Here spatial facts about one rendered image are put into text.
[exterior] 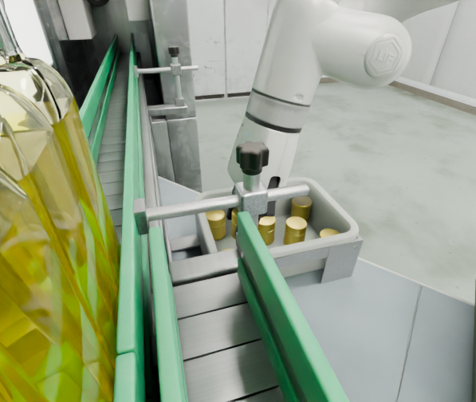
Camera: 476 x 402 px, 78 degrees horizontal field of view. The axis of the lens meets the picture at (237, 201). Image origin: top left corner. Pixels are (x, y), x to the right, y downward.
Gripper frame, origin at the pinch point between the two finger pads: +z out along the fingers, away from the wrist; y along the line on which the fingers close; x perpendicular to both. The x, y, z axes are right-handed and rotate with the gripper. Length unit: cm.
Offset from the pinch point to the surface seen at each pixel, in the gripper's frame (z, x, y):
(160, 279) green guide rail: -8.8, -15.4, 19.8
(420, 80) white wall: -28, 357, -290
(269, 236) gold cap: 3.7, 5.7, 0.2
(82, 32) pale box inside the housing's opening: -11, -30, -85
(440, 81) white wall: -33, 355, -260
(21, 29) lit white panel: -14, -34, -34
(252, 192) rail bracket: -11.5, -6.7, 12.4
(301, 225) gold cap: 0.1, 9.8, 1.8
